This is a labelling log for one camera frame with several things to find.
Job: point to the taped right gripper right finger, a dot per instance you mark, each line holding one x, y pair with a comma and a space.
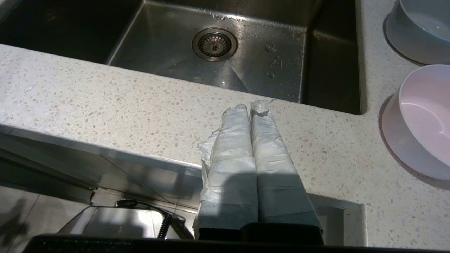
274, 158

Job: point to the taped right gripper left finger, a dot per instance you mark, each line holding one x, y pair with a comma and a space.
232, 158

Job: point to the pink plastic bowl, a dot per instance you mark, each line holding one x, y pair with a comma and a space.
422, 123

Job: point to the grey-blue plastic bowl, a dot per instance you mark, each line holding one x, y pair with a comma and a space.
422, 31

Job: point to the stainless steel sink basin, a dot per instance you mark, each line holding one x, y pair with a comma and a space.
158, 42

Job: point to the round metal drain strainer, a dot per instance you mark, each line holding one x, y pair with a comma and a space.
214, 44

